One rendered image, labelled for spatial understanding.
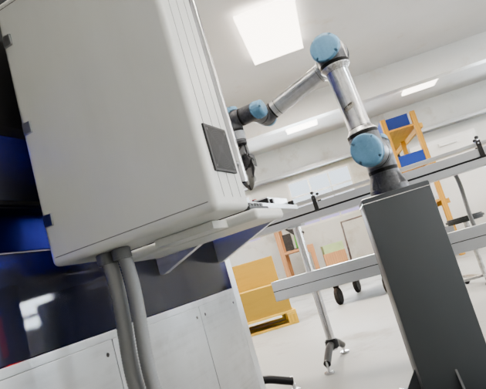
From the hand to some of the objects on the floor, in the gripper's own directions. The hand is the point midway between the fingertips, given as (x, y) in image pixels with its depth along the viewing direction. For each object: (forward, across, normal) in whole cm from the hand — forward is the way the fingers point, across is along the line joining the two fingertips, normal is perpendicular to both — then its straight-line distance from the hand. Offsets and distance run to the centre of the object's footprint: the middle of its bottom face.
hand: (249, 187), depth 203 cm
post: (+98, +33, -25) cm, 107 cm away
